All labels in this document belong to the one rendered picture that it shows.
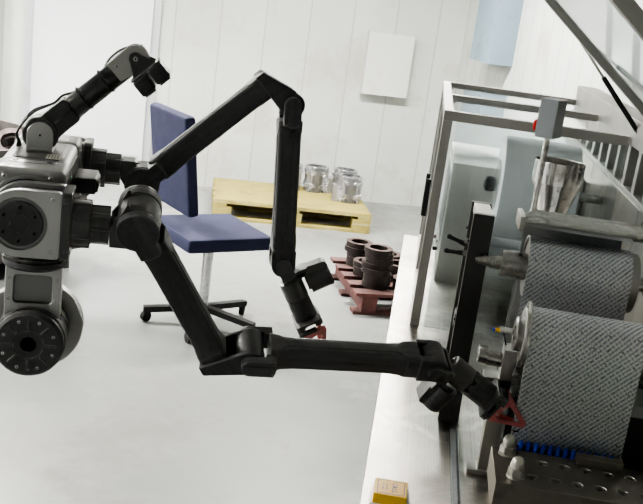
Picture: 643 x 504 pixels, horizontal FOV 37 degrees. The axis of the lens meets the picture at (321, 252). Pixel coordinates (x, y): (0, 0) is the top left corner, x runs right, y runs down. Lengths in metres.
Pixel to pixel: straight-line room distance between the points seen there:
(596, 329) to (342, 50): 7.08
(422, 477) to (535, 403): 0.30
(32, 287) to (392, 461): 0.88
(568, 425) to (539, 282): 0.34
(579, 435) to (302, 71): 7.08
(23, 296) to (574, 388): 1.16
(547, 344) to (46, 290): 1.04
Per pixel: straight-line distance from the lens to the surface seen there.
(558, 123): 2.54
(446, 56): 9.19
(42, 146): 1.94
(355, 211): 7.96
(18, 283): 2.04
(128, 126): 8.84
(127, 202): 1.69
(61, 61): 8.81
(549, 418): 2.10
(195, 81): 8.84
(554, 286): 2.25
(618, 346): 2.07
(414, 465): 2.22
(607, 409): 2.11
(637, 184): 2.86
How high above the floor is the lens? 1.90
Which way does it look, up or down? 15 degrees down
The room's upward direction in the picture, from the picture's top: 8 degrees clockwise
